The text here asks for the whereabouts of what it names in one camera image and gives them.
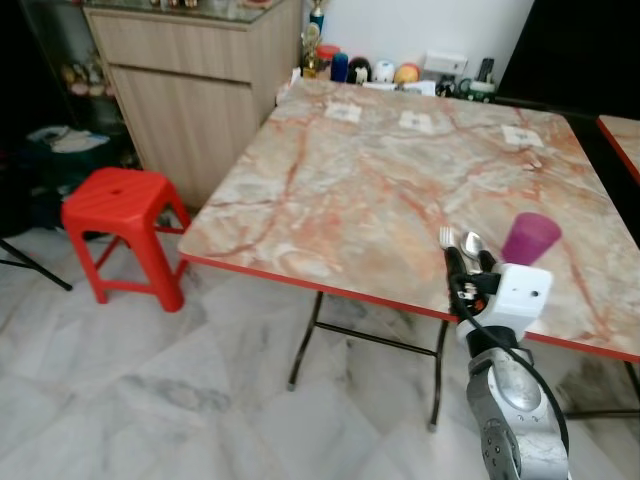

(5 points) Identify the purple plastic cup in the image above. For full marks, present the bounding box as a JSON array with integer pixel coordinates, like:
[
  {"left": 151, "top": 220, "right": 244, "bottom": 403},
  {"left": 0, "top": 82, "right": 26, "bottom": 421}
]
[{"left": 501, "top": 211, "right": 563, "bottom": 267}]

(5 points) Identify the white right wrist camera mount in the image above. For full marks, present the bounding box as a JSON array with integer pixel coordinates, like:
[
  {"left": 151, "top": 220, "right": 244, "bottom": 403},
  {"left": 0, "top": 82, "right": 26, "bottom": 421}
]
[{"left": 487, "top": 263, "right": 555, "bottom": 323}]

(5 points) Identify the white blue clothes iron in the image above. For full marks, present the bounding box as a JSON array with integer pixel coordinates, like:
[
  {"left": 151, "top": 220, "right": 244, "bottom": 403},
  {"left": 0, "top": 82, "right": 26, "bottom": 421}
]
[{"left": 29, "top": 124, "right": 97, "bottom": 155}]

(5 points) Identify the black tripod leg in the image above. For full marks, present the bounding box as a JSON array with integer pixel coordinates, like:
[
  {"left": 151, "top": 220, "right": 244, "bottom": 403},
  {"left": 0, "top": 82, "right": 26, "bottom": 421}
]
[{"left": 0, "top": 237, "right": 74, "bottom": 292}]

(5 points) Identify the black television screen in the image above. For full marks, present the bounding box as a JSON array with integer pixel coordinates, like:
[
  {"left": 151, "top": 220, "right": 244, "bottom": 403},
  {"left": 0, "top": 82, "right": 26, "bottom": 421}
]
[{"left": 497, "top": 0, "right": 640, "bottom": 113}]

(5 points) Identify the orange yellow round toy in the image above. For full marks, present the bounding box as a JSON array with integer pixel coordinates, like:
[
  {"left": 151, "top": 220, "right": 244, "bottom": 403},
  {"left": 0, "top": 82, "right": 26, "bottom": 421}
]
[{"left": 395, "top": 62, "right": 422, "bottom": 86}]

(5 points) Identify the black round toy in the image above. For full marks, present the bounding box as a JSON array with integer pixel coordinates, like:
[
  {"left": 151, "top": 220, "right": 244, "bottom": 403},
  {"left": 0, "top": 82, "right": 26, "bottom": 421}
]
[{"left": 349, "top": 56, "right": 374, "bottom": 85}]

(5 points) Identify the red plastic stool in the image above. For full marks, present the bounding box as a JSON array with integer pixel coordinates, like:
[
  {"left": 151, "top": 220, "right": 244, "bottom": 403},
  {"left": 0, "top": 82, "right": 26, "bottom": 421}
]
[{"left": 61, "top": 167, "right": 192, "bottom": 314}]

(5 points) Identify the marble top folding table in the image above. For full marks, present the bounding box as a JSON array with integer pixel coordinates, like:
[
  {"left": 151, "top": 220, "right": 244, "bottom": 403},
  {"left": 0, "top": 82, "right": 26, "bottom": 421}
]
[
  {"left": 177, "top": 77, "right": 640, "bottom": 432},
  {"left": 596, "top": 114, "right": 640, "bottom": 187}
]

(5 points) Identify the white wall socket box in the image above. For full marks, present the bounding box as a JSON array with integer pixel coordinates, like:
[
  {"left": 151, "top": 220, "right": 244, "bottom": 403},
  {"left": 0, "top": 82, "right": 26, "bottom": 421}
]
[{"left": 422, "top": 50, "right": 470, "bottom": 77}]

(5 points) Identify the green and white gadget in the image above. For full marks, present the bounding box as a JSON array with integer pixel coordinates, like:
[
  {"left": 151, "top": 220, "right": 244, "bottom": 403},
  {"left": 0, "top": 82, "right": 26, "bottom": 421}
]
[{"left": 459, "top": 58, "right": 498, "bottom": 103}]

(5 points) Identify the blue toy figure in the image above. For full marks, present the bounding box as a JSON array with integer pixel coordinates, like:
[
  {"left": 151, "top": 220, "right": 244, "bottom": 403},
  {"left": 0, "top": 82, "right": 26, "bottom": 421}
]
[{"left": 329, "top": 52, "right": 350, "bottom": 84}]

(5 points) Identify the gold and blue trophy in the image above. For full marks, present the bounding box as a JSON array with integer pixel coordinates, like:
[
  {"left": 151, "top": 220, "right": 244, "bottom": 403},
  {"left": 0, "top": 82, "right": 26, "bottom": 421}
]
[{"left": 302, "top": 0, "right": 328, "bottom": 80}]

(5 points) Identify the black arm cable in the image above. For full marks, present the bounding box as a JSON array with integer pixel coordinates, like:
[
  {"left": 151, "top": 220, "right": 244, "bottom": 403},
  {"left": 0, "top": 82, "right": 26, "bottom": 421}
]
[{"left": 450, "top": 275, "right": 572, "bottom": 457}]

